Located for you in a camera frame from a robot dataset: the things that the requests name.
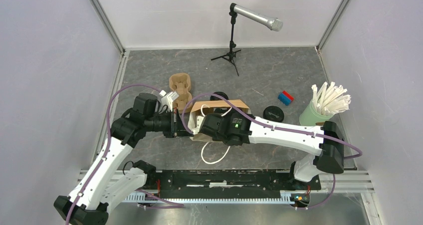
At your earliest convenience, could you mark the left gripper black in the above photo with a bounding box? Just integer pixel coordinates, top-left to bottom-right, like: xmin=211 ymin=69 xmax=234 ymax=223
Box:
xmin=145 ymin=107 xmax=194 ymax=138

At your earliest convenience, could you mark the brown paper bag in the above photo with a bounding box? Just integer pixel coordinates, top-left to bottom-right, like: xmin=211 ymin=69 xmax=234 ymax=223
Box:
xmin=188 ymin=99 xmax=251 ymax=165

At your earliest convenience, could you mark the black lid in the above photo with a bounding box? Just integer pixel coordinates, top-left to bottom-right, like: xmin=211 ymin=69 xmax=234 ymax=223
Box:
xmin=262 ymin=105 xmax=285 ymax=123
xmin=210 ymin=91 xmax=228 ymax=101

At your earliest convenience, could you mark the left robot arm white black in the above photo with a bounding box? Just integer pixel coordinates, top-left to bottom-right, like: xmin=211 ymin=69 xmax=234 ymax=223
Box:
xmin=54 ymin=91 xmax=187 ymax=225

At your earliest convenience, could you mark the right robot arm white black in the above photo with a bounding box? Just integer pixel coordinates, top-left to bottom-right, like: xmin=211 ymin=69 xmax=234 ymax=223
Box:
xmin=198 ymin=112 xmax=344 ymax=189

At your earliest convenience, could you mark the cardboard cup carrier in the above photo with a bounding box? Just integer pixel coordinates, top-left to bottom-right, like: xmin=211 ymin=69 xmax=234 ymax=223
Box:
xmin=169 ymin=73 xmax=193 ymax=111

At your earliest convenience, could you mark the black microphone tripod stand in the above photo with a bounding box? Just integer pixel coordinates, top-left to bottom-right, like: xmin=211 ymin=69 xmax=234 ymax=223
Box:
xmin=211 ymin=11 xmax=241 ymax=76

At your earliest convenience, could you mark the blue red block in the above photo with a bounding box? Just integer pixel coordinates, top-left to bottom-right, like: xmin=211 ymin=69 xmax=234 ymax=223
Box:
xmin=277 ymin=90 xmax=294 ymax=106

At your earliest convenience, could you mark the green cup holder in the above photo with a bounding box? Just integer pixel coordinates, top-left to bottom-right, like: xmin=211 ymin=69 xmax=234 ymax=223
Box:
xmin=299 ymin=101 xmax=333 ymax=126

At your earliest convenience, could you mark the silver microphone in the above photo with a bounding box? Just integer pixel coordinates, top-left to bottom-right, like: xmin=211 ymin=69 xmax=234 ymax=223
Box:
xmin=229 ymin=3 xmax=283 ymax=31

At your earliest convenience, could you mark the white wrapped straws bundle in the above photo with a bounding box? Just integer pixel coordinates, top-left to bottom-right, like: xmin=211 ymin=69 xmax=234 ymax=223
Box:
xmin=310 ymin=82 xmax=352 ymax=116

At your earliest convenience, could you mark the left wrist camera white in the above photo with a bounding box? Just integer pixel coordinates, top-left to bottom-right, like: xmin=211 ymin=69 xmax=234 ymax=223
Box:
xmin=159 ymin=90 xmax=179 ymax=112

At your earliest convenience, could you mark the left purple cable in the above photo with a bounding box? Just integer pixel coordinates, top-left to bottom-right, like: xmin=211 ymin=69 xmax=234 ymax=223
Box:
xmin=65 ymin=83 xmax=164 ymax=225

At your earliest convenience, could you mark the purple cable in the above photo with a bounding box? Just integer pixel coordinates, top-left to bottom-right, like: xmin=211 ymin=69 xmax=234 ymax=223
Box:
xmin=181 ymin=93 xmax=363 ymax=160
xmin=65 ymin=83 xmax=164 ymax=225

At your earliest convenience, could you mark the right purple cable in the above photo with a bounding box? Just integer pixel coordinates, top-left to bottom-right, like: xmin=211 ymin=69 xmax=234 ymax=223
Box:
xmin=181 ymin=93 xmax=363 ymax=160

